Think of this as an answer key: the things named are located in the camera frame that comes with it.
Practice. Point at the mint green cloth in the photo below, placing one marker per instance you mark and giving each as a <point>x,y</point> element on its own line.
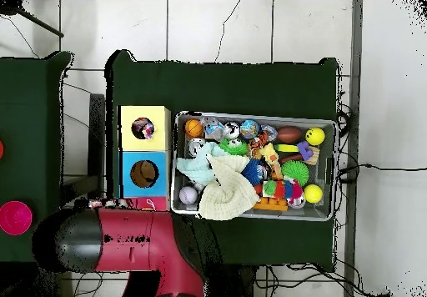
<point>193,167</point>

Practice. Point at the cream yellow cloth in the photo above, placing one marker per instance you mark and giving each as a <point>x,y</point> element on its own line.
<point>227,190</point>

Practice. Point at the colourful polka dot cloth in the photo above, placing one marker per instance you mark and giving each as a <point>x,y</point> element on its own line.
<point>144,129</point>

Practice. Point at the multicolour fuzzy caterpillar toy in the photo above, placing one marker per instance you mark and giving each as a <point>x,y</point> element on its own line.
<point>283,190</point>

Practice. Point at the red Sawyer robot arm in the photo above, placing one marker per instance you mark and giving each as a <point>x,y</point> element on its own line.
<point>133,240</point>

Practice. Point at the wooden box with three holes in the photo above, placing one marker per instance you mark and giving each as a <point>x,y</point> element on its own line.
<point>130,170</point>

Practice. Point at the clear mesh bin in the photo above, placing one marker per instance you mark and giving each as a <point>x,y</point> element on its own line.
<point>327,210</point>

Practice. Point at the green fuzzy toy with eyes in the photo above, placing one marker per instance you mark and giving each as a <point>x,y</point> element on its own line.
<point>233,147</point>

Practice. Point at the small orange basketball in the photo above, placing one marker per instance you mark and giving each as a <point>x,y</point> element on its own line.
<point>194,128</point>

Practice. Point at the globe print ball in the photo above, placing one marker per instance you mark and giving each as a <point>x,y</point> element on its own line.
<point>249,128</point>

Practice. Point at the brown toy football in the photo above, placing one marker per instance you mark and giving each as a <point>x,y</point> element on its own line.
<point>289,134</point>

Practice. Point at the green spiky ball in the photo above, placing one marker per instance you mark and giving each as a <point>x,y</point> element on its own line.
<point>295,172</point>

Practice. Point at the yellow smiley ball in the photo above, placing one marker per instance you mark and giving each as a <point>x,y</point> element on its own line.
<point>315,136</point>

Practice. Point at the plain yellow ball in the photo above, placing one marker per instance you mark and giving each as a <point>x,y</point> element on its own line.
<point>313,193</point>

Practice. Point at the side table with green cloth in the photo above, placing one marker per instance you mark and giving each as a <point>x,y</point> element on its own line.
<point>27,143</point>

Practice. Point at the pink disc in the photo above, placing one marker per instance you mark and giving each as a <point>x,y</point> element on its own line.
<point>15,218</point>

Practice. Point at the red disc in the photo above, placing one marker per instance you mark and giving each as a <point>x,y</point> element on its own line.
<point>1,149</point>

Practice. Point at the black tripod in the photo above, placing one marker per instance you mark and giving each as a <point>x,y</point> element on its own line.
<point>10,7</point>

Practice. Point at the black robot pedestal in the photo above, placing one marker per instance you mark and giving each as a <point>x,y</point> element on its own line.
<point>233,283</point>

